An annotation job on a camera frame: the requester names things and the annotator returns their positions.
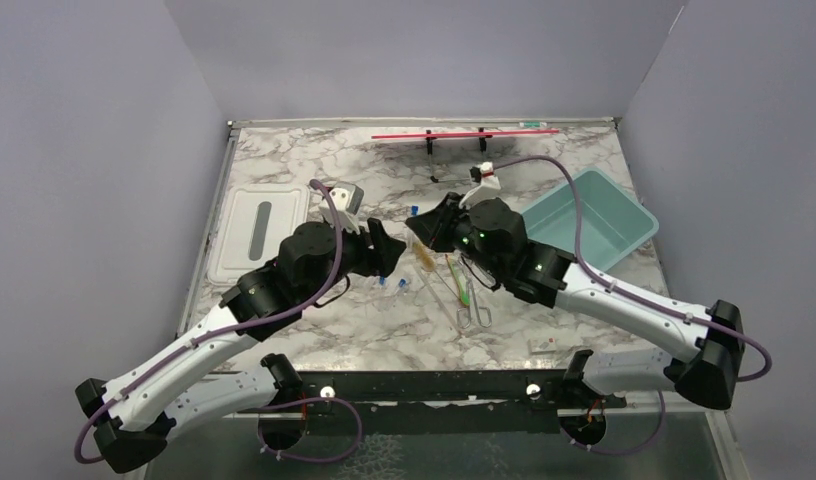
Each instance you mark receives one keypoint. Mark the metal scissors forceps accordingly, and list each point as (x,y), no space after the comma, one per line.
(471,312)

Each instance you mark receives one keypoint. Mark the white plastic lid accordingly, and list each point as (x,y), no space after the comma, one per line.
(254,219)

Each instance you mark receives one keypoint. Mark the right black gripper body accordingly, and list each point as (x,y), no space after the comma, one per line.
(466,246)

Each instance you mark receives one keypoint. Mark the red rod on stand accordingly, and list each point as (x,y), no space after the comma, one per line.
(482,134)

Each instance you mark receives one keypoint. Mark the green handled tool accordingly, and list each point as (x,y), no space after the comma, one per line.
(459,280)

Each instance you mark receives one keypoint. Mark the teal plastic bin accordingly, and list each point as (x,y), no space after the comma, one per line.
(614,223)

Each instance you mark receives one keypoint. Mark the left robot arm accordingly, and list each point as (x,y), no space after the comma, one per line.
(131,417)

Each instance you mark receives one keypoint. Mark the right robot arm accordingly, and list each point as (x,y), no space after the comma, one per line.
(697,350)

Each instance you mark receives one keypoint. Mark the brown bottle brush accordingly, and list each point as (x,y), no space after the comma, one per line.
(423,257)

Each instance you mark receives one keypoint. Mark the small white label box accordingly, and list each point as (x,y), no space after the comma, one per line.
(542,346)

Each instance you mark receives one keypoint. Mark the glass stirring rod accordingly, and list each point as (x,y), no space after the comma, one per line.
(442,306)

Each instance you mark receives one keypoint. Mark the black wire stand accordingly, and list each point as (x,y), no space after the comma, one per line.
(449,158)

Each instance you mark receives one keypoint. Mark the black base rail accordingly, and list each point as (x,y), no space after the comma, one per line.
(441,402)

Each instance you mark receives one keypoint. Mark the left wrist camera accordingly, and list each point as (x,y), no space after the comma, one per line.
(341,206)

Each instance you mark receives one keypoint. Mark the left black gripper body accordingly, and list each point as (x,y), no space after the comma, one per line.
(356,256)

